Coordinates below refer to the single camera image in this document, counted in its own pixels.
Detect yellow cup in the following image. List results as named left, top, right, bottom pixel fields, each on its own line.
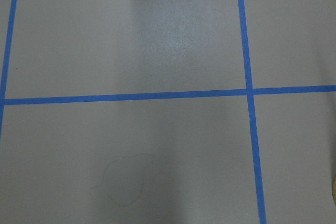
left=331, top=176, right=336, bottom=205

